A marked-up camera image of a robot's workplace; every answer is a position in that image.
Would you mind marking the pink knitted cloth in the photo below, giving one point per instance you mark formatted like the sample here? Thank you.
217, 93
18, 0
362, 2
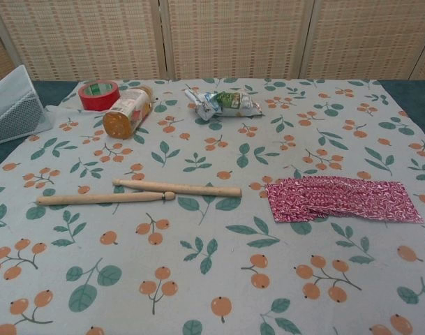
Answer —
303, 202

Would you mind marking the plain wooden drumstick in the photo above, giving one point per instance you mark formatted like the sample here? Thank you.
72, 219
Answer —
198, 189

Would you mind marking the crumpled white green snack bag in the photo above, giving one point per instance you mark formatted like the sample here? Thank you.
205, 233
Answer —
233, 104

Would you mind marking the floral leaf and fruit tablecloth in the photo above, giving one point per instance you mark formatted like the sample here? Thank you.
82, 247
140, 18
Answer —
212, 251

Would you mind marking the clear plastic bottle orange cap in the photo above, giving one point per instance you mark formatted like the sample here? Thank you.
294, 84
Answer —
128, 111

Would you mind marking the wooden drumstick with green band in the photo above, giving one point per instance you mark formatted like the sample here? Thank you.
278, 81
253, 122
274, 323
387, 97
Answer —
93, 199

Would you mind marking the bamboo folding screen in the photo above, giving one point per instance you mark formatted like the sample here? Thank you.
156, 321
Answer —
233, 38

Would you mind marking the red tape roll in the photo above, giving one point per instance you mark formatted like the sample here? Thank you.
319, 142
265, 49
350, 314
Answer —
88, 101

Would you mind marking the white mesh metal holder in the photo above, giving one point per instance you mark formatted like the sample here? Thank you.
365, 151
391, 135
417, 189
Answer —
16, 111

